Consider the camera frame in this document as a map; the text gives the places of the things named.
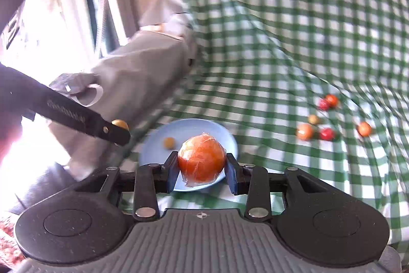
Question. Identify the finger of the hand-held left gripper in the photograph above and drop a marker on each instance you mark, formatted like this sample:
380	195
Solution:
70	111

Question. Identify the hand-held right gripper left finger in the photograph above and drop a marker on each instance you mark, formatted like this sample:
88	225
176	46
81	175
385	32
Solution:
172	171

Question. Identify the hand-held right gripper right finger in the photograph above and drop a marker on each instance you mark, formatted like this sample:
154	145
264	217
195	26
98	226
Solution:
231	177

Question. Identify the plastic-wrapped orange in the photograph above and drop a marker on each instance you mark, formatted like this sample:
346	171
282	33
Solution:
201	161

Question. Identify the blue plate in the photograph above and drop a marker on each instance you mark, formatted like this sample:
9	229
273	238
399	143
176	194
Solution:
198	129

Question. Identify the yellow cherry tomato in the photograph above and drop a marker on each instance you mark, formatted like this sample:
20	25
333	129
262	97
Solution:
168	142
313	119
121	123

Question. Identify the grey fabric bag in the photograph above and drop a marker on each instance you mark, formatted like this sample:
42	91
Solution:
137	68

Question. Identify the orange cherry tomato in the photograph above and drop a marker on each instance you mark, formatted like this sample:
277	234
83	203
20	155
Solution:
364	129
333	100
305	131

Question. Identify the red cherry tomato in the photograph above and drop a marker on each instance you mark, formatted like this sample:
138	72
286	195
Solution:
327	134
323	105

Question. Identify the green checked cloth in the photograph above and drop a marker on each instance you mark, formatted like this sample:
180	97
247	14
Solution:
271	52

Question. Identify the red patterned rug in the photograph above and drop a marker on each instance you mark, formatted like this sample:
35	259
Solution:
8	237

